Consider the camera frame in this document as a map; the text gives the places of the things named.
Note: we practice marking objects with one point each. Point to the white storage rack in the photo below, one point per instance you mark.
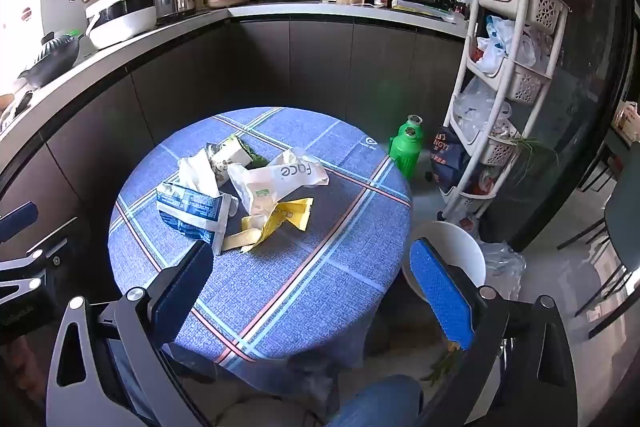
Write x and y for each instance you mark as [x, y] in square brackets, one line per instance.
[545, 9]

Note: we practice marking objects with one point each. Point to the black wok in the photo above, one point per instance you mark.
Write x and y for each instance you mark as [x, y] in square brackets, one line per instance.
[52, 57]

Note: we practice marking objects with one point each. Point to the banana peel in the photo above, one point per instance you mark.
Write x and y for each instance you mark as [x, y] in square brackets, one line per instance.
[240, 239]

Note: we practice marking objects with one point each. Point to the clear plastic bags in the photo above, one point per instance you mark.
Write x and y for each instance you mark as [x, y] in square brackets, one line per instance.
[475, 107]

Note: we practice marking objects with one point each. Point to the kitchen counter with dark cabinets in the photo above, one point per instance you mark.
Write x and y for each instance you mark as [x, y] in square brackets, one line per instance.
[300, 57]

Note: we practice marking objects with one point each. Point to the blue white snack wrapper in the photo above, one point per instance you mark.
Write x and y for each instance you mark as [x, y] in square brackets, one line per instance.
[187, 212]

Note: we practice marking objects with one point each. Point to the white paper bag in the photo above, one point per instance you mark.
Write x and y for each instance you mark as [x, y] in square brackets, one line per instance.
[280, 179]

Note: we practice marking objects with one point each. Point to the yellow wrapper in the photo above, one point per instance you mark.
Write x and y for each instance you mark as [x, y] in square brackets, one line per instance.
[290, 212]

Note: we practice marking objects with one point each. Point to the dark chair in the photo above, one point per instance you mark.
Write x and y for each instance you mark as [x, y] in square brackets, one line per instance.
[622, 217]

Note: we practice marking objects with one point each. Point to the white multicooker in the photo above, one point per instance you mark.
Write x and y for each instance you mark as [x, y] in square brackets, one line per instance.
[120, 19]

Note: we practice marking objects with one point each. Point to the white printed paper cup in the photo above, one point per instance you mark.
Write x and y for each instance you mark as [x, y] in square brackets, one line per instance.
[222, 162]

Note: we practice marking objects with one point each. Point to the clear plastic floor bag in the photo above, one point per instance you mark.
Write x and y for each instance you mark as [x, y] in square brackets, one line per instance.
[500, 262]

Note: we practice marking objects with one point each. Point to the green can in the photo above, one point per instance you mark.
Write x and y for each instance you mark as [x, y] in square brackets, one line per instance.
[402, 152]

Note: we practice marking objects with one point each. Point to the white tissue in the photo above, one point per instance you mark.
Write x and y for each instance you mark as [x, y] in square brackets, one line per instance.
[197, 174]

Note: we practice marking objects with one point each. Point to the person's leg in jeans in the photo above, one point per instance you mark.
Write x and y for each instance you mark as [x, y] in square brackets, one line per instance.
[380, 402]

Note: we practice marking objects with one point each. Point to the white plastic bags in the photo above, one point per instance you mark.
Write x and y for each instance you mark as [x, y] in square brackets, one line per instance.
[500, 47]

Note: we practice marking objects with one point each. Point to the dark blue rice bag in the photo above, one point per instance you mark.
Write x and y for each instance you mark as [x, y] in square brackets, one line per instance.
[445, 162]

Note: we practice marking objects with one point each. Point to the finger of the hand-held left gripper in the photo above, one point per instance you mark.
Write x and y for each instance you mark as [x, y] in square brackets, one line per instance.
[17, 221]
[35, 267]

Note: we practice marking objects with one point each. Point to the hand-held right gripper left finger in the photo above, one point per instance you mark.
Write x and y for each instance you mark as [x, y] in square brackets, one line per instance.
[175, 302]

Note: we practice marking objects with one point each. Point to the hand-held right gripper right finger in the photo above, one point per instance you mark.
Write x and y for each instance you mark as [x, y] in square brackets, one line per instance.
[440, 292]

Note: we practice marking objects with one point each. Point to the green leafy vegetable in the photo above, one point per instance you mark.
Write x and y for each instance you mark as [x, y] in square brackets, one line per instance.
[256, 157]

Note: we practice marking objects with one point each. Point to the white round bin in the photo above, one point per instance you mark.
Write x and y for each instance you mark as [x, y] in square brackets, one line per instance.
[455, 247]

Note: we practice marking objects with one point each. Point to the blue plaid tablecloth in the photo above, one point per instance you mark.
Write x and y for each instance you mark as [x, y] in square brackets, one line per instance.
[325, 257]

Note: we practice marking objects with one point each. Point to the green vegetable scrap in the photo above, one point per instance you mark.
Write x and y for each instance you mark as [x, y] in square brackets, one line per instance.
[442, 364]

